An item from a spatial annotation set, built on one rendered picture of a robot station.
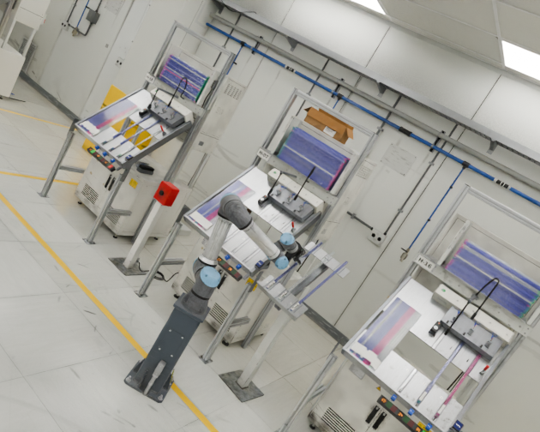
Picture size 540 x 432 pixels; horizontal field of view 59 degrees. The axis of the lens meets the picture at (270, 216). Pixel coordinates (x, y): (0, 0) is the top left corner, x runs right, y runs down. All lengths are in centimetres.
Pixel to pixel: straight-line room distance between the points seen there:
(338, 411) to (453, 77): 319
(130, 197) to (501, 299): 295
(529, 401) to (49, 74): 755
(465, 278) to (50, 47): 713
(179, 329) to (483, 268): 182
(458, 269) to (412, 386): 77
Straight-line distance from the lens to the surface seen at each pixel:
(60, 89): 812
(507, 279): 314
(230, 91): 439
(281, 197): 345
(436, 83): 497
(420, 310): 316
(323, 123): 389
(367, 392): 326
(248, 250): 324
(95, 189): 461
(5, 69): 701
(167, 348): 277
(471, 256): 315
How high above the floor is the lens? 174
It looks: 12 degrees down
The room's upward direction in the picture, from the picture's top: 31 degrees clockwise
